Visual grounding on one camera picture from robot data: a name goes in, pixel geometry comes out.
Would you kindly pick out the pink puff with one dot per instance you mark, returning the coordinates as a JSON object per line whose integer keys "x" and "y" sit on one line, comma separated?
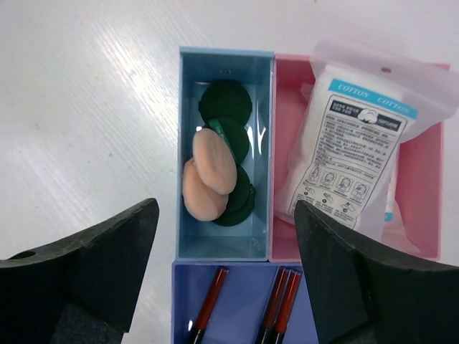
{"x": 202, "y": 202}
{"x": 214, "y": 161}

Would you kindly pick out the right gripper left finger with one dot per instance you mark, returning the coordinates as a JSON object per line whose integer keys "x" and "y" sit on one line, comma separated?
{"x": 83, "y": 288}

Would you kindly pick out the cotton pad pack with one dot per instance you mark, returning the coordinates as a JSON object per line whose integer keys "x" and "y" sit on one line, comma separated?
{"x": 364, "y": 104}
{"x": 394, "y": 233}

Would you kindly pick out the green round puff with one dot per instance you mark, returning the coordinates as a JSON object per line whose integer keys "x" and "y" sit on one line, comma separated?
{"x": 226, "y": 99}
{"x": 234, "y": 135}
{"x": 240, "y": 194}
{"x": 237, "y": 217}

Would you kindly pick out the green round puff bottom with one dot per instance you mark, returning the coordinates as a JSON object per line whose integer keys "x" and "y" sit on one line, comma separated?
{"x": 237, "y": 217}

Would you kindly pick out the three-compartment organizer box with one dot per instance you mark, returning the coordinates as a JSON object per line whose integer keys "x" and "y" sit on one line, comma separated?
{"x": 280, "y": 88}

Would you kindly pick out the green round puff top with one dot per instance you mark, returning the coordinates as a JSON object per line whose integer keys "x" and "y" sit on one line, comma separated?
{"x": 226, "y": 99}

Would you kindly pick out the dark red lip gloss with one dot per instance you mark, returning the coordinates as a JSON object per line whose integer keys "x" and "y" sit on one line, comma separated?
{"x": 268, "y": 321}

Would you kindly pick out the red lip gloss tube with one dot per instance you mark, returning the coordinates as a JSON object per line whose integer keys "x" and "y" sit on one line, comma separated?
{"x": 196, "y": 334}

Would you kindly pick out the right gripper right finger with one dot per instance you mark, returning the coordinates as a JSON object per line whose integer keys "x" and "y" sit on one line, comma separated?
{"x": 362, "y": 291}

